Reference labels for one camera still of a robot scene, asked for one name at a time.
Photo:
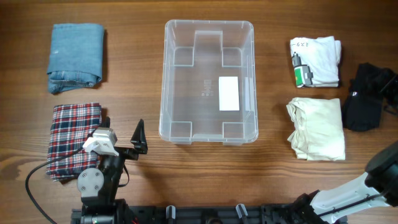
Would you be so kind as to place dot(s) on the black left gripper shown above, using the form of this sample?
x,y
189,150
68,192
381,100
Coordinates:
x,y
139,142

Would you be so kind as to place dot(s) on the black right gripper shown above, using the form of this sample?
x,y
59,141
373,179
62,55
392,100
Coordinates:
x,y
388,91

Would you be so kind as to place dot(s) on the black garment with tape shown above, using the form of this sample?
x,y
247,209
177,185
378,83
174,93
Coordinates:
x,y
365,103

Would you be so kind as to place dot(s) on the white printed t-shirt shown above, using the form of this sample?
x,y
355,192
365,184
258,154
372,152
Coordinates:
x,y
315,61

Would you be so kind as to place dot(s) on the cream garment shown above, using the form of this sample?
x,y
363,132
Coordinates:
x,y
318,134

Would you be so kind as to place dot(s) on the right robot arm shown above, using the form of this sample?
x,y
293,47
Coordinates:
x,y
376,187

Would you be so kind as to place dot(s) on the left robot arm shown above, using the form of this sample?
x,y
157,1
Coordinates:
x,y
98,186

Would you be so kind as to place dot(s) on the clear plastic storage container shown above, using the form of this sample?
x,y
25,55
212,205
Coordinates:
x,y
196,54

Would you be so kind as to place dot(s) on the white label in container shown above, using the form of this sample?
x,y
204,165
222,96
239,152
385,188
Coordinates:
x,y
228,94

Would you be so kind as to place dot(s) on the folded red plaid shirt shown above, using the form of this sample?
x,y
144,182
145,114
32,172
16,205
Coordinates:
x,y
70,128

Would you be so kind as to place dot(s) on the folded blue denim jeans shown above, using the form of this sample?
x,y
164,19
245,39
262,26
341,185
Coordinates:
x,y
76,57

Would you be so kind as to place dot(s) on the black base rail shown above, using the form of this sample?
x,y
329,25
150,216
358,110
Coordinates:
x,y
264,214

